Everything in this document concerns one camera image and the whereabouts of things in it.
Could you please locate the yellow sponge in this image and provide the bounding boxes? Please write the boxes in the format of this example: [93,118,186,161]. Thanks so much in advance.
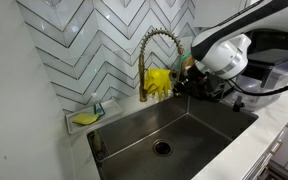
[73,114,99,125]

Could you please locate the white upper cabinets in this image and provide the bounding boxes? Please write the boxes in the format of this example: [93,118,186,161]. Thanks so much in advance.
[194,0,258,28]

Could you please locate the black microwave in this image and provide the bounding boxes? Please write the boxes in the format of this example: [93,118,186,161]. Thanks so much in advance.
[243,29,288,80]

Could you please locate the yellow rubber gloves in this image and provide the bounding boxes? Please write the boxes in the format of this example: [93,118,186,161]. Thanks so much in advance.
[144,68,172,100]

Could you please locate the stainless steel sink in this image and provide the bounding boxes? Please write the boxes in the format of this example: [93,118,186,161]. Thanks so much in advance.
[87,96,258,180]

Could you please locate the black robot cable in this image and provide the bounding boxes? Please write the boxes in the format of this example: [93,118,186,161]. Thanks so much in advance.
[227,74,288,98]

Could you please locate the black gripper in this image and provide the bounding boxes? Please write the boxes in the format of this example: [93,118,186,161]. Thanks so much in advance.
[173,65,225,102]

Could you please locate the sink drain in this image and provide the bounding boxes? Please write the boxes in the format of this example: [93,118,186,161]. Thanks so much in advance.
[152,139,173,157]

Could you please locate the white soap tray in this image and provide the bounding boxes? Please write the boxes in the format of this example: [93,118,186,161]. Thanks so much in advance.
[66,99,123,134]

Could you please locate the clear soap dispenser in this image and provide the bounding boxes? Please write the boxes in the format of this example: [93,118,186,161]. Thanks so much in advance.
[91,93,105,116]

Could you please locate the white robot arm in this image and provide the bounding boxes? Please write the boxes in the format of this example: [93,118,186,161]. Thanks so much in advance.
[191,0,288,82]

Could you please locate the gold spring kitchen faucet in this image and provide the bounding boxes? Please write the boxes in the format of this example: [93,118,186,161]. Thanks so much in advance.
[138,29,184,102]

